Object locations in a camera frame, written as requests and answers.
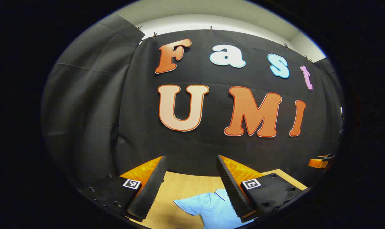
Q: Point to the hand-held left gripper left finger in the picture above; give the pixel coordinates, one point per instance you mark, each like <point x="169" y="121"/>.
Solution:
<point x="149" y="190"/>

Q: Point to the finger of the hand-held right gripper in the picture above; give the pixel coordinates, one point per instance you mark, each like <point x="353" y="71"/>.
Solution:
<point x="316" y="163"/>

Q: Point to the light blue T-shirt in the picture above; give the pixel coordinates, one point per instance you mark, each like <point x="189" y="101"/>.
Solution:
<point x="211" y="206"/>

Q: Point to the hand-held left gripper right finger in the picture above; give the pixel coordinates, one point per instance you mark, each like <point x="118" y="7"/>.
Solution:
<point x="232" y="190"/>

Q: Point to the black backdrop cloth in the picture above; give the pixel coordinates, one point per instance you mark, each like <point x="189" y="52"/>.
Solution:
<point x="211" y="146"/>

